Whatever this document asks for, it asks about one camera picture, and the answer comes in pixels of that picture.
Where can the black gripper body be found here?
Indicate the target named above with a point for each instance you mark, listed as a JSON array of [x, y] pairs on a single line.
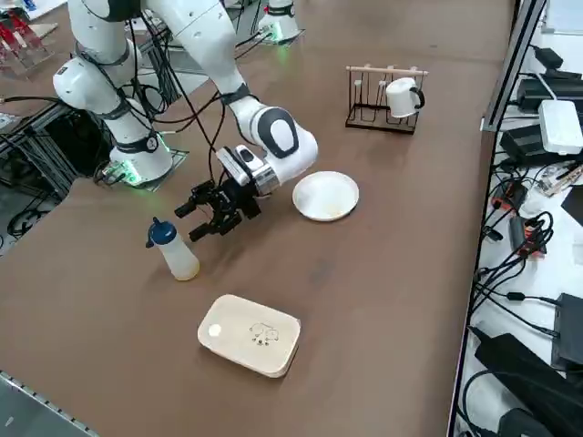
[[241, 198]]

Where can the transparent sauce bottle blue cap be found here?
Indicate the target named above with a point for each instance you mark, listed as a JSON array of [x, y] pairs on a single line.
[[180, 259]]

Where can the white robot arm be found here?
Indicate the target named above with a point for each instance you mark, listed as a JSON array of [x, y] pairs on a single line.
[[280, 18], [196, 27]]

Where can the white round plate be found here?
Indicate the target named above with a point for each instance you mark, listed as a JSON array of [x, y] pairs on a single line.
[[328, 196]]

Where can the beige lunch box bear print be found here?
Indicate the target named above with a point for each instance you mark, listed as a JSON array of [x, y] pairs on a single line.
[[248, 337]]

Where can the clear acrylic stand red parts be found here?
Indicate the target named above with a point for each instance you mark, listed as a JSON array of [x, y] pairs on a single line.
[[20, 50]]

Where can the orange black plug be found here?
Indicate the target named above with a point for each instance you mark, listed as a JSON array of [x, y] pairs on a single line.
[[530, 243], [510, 193]]

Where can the black power adapter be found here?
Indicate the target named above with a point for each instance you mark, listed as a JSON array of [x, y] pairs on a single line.
[[533, 93], [549, 55], [521, 143]]

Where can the colourful printed card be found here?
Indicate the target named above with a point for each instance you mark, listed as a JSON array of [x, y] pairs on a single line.
[[562, 178]]

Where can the white power strip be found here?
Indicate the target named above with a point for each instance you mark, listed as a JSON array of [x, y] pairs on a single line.
[[560, 125]]

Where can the black box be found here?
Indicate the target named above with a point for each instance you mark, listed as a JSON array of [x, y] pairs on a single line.
[[569, 332]]

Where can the white board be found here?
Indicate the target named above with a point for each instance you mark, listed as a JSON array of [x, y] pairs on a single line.
[[565, 16]]

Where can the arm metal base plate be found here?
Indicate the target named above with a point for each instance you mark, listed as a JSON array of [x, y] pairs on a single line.
[[180, 159], [298, 35]]

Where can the black aluminium frame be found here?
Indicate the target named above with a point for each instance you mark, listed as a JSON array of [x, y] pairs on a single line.
[[45, 150]]

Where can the silver table edge rail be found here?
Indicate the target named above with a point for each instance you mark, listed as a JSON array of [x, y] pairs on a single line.
[[45, 405]]

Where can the aluminium profile post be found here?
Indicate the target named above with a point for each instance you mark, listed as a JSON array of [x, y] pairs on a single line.
[[510, 68]]

